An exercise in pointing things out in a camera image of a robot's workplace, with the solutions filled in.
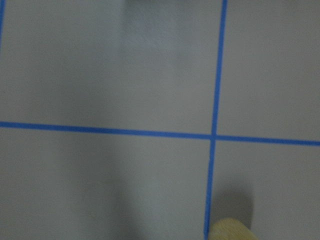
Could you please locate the tan bamboo cup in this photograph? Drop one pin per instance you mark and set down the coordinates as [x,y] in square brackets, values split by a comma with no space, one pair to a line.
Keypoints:
[230,229]

